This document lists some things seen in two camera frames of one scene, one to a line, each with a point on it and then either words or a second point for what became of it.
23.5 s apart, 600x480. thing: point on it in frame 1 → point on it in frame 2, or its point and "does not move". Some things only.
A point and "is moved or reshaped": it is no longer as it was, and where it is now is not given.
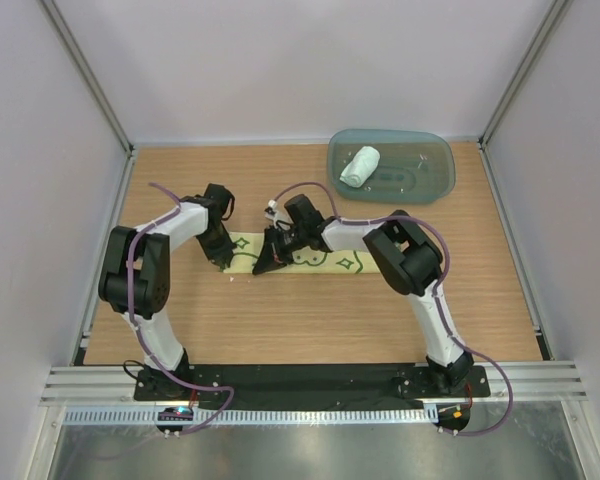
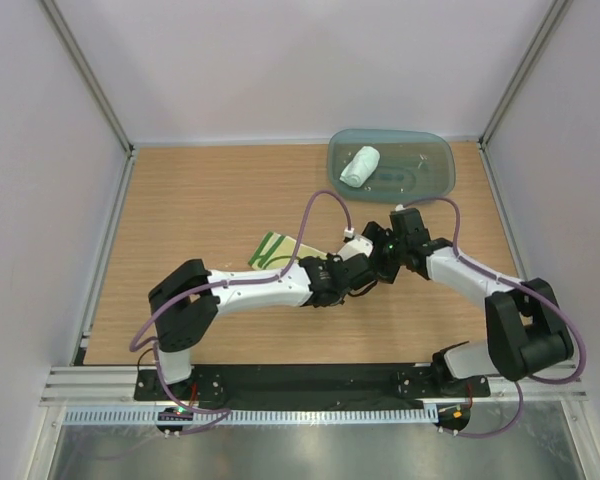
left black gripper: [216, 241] → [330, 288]
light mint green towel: [361, 167] does not move
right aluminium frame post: [553, 19] does not move
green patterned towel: [247, 245] is moved or reshaped
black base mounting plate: [297, 383] does not move
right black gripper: [273, 255] → [379, 235]
